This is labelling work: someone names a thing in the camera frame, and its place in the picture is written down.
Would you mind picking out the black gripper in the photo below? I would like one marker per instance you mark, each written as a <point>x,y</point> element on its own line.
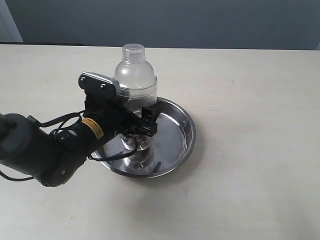
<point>113,116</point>

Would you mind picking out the clear plastic shaker bottle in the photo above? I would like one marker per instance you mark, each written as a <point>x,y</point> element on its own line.
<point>137,79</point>

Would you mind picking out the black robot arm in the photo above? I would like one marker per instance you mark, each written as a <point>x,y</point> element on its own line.
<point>51,152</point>

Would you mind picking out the round stainless steel plate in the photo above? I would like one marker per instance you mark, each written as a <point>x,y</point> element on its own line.
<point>158,155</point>

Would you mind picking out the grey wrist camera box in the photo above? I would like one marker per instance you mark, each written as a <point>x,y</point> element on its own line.
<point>99,85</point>

